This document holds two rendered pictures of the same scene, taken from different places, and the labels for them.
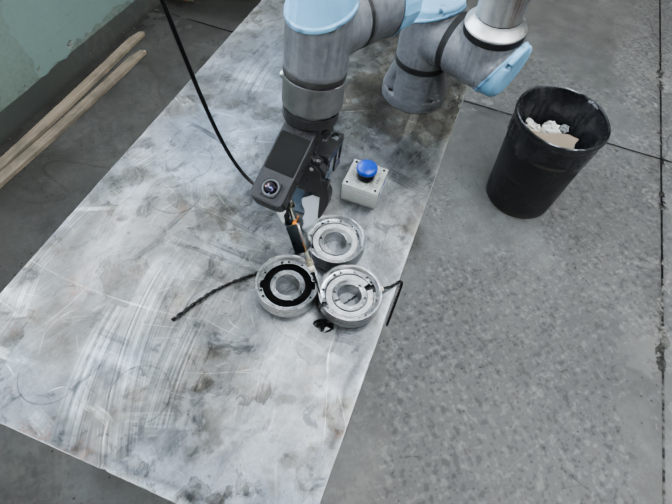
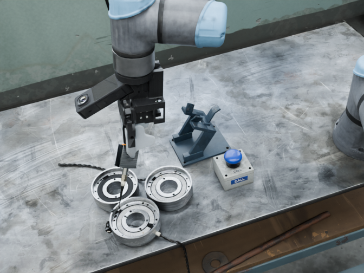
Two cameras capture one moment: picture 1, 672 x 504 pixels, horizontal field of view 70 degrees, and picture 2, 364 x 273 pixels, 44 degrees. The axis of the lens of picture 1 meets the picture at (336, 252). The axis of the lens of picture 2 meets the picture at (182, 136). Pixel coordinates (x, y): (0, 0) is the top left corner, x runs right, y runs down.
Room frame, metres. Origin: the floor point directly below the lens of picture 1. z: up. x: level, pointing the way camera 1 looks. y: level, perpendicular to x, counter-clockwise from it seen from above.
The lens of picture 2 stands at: (0.22, -0.58, 1.59)
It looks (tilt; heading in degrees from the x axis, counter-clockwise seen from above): 44 degrees down; 62
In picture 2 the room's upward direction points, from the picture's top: 7 degrees counter-clockwise
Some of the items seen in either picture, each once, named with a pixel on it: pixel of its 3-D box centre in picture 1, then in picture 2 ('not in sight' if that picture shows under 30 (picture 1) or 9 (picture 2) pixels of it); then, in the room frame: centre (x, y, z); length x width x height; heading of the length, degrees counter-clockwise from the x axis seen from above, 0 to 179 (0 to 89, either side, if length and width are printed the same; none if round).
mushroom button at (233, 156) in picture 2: (366, 174); (233, 161); (0.63, -0.04, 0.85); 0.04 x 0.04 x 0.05
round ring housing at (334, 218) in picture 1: (335, 243); (169, 188); (0.48, 0.00, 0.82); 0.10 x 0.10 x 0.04
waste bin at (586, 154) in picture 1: (538, 158); not in sight; (1.41, -0.74, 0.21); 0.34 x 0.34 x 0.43
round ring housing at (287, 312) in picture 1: (287, 287); (116, 190); (0.38, 0.07, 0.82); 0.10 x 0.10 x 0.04
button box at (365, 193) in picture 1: (365, 181); (235, 168); (0.63, -0.04, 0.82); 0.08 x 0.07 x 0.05; 165
